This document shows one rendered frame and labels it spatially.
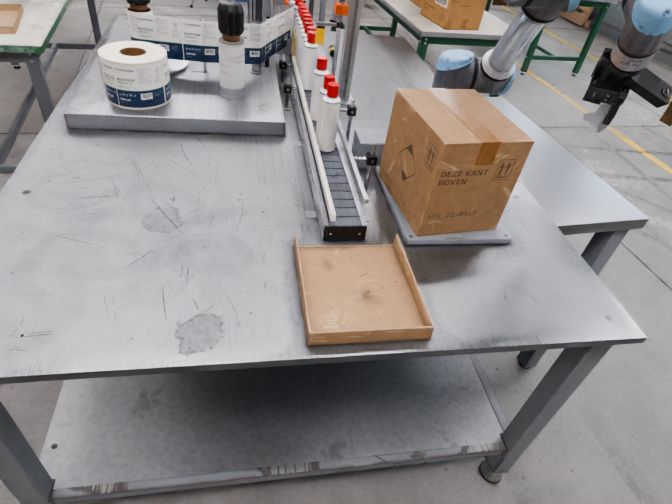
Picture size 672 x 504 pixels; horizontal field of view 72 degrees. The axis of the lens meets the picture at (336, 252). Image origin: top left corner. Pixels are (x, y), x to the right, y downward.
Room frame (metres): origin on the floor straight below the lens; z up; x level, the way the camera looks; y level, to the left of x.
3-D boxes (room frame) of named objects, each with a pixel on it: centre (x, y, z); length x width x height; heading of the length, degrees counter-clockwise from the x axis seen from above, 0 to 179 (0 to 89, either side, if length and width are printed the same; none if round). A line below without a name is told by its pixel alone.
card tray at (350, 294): (0.75, -0.06, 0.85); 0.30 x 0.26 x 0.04; 15
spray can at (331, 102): (1.28, 0.08, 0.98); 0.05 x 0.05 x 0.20
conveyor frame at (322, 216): (1.71, 0.20, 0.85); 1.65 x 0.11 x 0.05; 15
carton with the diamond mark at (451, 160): (1.14, -0.26, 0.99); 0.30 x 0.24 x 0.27; 22
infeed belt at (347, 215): (1.71, 0.20, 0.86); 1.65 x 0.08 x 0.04; 15
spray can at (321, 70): (1.48, 0.14, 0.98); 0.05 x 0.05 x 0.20
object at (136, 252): (1.56, 0.26, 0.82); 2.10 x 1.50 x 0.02; 15
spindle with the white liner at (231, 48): (1.56, 0.45, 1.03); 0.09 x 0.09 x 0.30
